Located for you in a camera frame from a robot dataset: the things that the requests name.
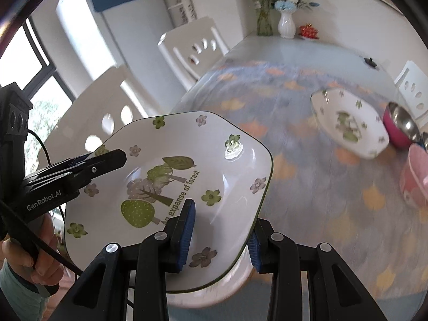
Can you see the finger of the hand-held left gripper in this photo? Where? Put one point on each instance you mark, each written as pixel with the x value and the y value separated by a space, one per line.
pixel 103 165

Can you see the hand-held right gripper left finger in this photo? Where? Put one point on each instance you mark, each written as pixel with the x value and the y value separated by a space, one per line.
pixel 185 229

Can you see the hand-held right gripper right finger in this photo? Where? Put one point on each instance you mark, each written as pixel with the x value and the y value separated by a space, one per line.
pixel 253 250

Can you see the white floral tree-print plate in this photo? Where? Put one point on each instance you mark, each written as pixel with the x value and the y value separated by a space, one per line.
pixel 214 170

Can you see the pink steel bowl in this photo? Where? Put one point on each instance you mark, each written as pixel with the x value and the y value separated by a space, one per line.
pixel 399 123

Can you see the person's left forearm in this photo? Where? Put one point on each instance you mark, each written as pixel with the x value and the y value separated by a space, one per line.
pixel 16 296

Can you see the person's left hand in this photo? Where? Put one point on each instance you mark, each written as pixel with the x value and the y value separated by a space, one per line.
pixel 41 269

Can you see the white dining chair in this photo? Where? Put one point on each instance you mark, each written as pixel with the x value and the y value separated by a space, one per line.
pixel 110 103
pixel 194 50
pixel 413 87

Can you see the scale-pattern tablecloth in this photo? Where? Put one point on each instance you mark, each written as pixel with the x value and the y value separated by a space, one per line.
pixel 301 194

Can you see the window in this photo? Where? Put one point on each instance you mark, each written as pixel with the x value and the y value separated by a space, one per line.
pixel 23 70

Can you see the white refrigerator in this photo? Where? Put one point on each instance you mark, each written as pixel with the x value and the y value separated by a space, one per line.
pixel 133 35

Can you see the pale pink bowl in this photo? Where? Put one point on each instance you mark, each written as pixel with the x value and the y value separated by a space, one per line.
pixel 416 177

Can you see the glass vase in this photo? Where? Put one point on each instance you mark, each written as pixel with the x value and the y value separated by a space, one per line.
pixel 264 23

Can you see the small black object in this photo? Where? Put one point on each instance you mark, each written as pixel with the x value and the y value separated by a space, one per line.
pixel 369 62

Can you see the white ceramic vase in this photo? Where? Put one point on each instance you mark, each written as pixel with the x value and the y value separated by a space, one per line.
pixel 287 26

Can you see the white wall shelf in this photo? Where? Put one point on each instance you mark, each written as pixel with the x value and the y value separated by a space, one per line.
pixel 184 6

